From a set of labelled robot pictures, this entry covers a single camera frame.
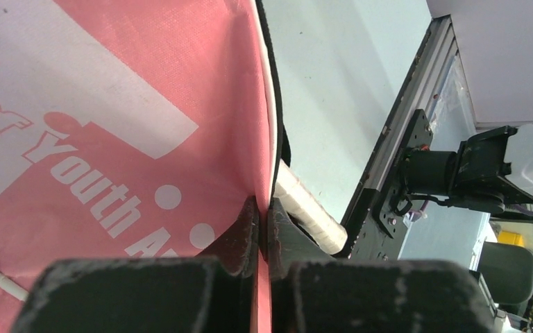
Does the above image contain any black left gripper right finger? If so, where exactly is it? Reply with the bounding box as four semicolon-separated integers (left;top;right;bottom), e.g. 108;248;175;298
268;209;494;332

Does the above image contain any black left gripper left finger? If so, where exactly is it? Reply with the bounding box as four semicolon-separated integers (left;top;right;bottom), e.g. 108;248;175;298
11;197;260;332

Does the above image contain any pink racket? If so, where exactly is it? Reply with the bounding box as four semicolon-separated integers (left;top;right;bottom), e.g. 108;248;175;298
274;160;348;255

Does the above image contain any pink sport racket bag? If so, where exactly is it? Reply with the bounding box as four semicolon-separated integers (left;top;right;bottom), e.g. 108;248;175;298
0;0;280;332

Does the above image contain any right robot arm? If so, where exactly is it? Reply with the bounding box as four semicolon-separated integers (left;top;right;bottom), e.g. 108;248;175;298
271;124;533;332

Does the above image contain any black office chair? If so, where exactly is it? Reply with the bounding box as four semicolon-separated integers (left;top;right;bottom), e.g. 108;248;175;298
477;242;533;305

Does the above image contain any yellow box background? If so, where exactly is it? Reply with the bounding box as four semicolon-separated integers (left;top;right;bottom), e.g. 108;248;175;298
497;231;525;248

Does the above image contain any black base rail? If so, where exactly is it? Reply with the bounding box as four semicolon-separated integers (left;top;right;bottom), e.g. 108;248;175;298
336;16;458;260

